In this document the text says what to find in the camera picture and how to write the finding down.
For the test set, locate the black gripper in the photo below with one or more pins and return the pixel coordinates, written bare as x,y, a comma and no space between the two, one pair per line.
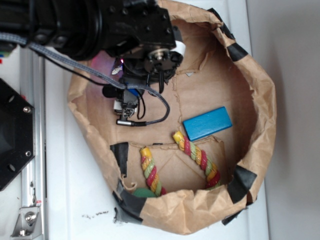
140,32

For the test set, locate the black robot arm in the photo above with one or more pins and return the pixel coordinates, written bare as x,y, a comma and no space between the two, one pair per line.
72,27

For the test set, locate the blue wooden block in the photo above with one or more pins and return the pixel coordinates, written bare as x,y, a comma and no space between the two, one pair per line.
206,124

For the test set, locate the brown paper bag bin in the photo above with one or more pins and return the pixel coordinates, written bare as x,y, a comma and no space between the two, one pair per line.
216,72

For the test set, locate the green ball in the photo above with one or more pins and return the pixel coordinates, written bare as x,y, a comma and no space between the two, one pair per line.
144,193

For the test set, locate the aluminium rail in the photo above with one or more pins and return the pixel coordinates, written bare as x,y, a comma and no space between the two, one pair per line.
33,176

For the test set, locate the multicolour rope toy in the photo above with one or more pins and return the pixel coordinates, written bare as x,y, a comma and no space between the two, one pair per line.
198,155

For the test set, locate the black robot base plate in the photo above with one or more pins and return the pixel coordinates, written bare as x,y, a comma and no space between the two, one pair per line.
16,134

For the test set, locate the metal corner bracket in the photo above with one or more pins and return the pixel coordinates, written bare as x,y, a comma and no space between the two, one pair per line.
28,225

